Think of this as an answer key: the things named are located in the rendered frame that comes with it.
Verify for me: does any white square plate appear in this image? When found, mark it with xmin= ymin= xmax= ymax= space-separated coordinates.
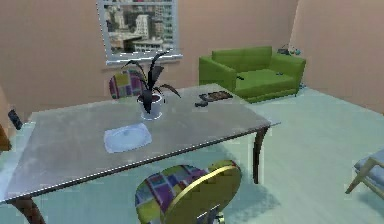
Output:
xmin=103 ymin=122 xmax=153 ymax=154

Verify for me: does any brown wooden furniture edge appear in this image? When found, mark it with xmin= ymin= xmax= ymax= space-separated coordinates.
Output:
xmin=0 ymin=123 xmax=12 ymax=152

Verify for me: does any dark plant in white pot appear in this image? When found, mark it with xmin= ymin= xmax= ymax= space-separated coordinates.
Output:
xmin=121 ymin=50 xmax=182 ymax=122

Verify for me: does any green sofa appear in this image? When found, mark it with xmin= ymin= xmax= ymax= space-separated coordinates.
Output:
xmin=198 ymin=45 xmax=307 ymax=104

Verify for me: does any dark side table with items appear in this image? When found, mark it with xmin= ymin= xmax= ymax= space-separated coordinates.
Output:
xmin=276 ymin=43 xmax=303 ymax=57

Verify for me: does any grey metal dining table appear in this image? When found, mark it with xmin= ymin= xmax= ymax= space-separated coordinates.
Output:
xmin=0 ymin=82 xmax=282 ymax=224

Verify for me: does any black wall device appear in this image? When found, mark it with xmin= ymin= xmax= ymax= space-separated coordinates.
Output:
xmin=7 ymin=108 xmax=24 ymax=131

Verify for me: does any colourful patchwork round chair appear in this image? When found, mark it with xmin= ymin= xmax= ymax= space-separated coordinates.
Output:
xmin=134 ymin=159 xmax=243 ymax=224
xmin=108 ymin=68 xmax=148 ymax=101

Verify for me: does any blue cushioned wooden chair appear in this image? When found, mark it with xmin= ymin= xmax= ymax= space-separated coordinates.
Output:
xmin=344 ymin=148 xmax=384 ymax=202

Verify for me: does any white framed window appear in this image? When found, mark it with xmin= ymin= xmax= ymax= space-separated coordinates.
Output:
xmin=96 ymin=0 xmax=184 ymax=66

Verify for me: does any black flat remote control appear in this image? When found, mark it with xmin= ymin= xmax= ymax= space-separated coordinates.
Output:
xmin=198 ymin=89 xmax=234 ymax=103

